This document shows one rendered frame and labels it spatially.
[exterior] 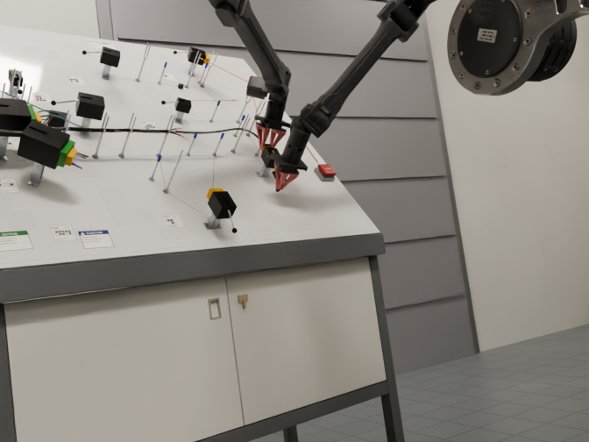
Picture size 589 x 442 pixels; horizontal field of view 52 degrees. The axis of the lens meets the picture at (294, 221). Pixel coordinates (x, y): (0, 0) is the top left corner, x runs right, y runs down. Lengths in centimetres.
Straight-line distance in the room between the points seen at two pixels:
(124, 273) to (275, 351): 50
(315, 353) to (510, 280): 351
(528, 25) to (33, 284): 107
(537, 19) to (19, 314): 114
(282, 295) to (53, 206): 66
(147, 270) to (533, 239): 431
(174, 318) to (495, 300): 376
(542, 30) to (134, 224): 101
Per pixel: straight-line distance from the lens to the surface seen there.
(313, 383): 181
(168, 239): 156
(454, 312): 465
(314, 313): 181
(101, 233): 151
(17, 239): 145
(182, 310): 157
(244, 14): 158
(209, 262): 156
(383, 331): 201
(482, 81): 113
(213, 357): 161
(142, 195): 166
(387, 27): 181
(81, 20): 384
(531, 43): 107
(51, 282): 140
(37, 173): 158
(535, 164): 562
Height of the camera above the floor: 78
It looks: 5 degrees up
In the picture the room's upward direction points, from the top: 8 degrees counter-clockwise
